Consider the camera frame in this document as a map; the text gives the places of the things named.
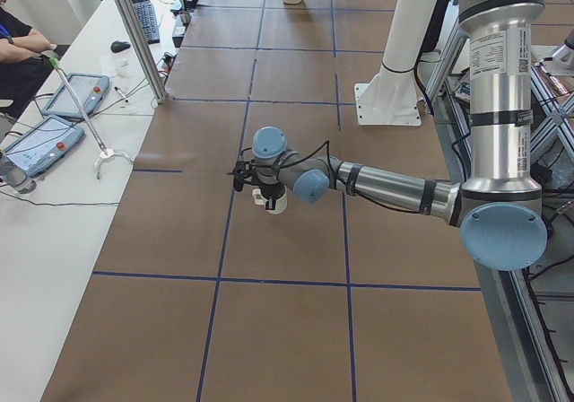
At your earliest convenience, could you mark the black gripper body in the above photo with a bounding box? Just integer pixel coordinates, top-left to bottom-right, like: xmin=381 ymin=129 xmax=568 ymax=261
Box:
xmin=259 ymin=183 xmax=281 ymax=199

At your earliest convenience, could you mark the white mug with handle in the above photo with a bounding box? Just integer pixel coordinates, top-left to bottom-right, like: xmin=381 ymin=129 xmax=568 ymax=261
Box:
xmin=252 ymin=183 xmax=287 ymax=214

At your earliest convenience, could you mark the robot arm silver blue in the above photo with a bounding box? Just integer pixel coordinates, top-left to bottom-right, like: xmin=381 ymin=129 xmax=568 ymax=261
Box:
xmin=551 ymin=30 xmax=574 ymax=68
xmin=234 ymin=0 xmax=547 ymax=271

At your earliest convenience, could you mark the stack of cloths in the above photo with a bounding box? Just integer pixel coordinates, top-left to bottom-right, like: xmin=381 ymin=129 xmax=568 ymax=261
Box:
xmin=454 ymin=70 xmax=471 ymax=105

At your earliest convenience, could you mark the teach pendant far blue grey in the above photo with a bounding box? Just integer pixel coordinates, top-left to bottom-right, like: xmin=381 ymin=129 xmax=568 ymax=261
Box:
xmin=41 ymin=73 xmax=110 ymax=121

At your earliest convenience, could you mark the teach pendant blue grey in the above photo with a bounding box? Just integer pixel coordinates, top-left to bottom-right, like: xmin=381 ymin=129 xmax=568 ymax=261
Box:
xmin=1 ymin=115 xmax=85 ymax=178
xmin=41 ymin=73 xmax=110 ymax=121

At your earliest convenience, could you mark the black computer mouse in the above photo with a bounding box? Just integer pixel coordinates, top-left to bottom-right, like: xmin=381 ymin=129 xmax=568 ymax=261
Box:
xmin=109 ymin=40 xmax=131 ymax=54

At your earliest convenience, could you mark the black keyboard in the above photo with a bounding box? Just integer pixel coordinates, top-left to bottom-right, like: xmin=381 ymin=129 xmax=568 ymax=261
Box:
xmin=131 ymin=0 xmax=161 ymax=44

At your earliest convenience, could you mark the teach pendant near blue grey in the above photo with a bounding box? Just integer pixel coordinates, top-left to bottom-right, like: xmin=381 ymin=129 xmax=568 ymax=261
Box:
xmin=1 ymin=115 xmax=85 ymax=178

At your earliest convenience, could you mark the clear water bottle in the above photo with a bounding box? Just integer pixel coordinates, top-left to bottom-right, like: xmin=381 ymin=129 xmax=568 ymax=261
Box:
xmin=0 ymin=151 xmax=36 ymax=194

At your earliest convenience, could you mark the seated person dark shirt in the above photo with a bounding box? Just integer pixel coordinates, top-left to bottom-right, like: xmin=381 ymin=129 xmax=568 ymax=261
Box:
xmin=1 ymin=0 xmax=53 ymax=119

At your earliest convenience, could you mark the white camera pole with base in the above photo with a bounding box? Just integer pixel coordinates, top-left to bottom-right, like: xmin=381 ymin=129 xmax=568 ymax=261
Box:
xmin=354 ymin=0 xmax=438 ymax=127

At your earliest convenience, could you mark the aluminium frame post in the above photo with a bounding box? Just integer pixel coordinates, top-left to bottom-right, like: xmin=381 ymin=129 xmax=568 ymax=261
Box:
xmin=114 ymin=0 xmax=168 ymax=104

